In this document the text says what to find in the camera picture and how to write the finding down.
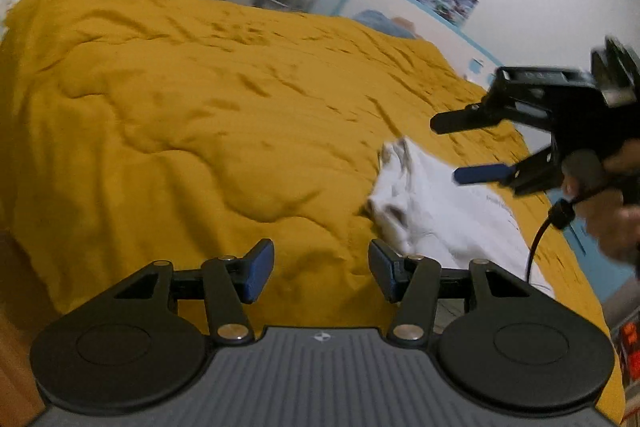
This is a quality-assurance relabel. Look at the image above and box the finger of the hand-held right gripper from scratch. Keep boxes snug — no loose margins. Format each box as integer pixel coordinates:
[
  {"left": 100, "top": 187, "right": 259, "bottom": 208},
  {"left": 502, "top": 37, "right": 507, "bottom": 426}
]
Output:
[
  {"left": 430, "top": 103, "right": 518, "bottom": 136},
  {"left": 452, "top": 144, "right": 564, "bottom": 197}
]

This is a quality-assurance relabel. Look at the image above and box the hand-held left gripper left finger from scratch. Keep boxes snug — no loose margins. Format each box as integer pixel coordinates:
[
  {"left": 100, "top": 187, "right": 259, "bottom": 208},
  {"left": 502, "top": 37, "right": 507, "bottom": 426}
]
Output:
[{"left": 112, "top": 238, "right": 276, "bottom": 348}]

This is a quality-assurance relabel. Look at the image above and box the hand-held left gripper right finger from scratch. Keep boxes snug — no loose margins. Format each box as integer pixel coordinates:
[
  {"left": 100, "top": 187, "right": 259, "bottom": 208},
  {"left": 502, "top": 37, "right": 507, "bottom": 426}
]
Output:
[{"left": 367, "top": 238, "right": 538, "bottom": 349}]

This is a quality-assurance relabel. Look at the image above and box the white small garment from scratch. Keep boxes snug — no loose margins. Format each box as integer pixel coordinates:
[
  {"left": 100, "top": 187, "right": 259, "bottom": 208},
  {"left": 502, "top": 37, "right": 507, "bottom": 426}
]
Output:
[{"left": 365, "top": 136, "right": 557, "bottom": 300}]

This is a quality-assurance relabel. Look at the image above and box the person's right hand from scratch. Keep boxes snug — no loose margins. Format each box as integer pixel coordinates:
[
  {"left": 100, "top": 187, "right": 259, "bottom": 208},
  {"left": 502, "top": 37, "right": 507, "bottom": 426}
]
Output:
[{"left": 562, "top": 142, "right": 640, "bottom": 269}]

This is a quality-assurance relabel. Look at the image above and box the white headboard blue trim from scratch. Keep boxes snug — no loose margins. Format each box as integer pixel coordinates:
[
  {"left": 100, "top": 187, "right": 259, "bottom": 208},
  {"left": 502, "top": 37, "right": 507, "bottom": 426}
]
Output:
[{"left": 350, "top": 0, "right": 506, "bottom": 84}]

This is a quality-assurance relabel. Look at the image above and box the blue pillow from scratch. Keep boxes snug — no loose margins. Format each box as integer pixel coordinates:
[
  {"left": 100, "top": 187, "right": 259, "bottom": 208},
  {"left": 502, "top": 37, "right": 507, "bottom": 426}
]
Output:
[{"left": 352, "top": 9, "right": 418, "bottom": 38}]

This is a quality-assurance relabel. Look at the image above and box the yellow blanket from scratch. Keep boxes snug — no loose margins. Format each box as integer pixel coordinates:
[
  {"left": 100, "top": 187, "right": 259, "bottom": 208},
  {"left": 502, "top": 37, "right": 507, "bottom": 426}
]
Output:
[{"left": 0, "top": 0, "right": 628, "bottom": 424}]

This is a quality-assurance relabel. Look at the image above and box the black cable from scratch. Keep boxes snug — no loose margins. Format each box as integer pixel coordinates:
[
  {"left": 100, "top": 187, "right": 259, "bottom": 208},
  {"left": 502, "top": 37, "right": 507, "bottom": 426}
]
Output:
[{"left": 525, "top": 187, "right": 608, "bottom": 281}]

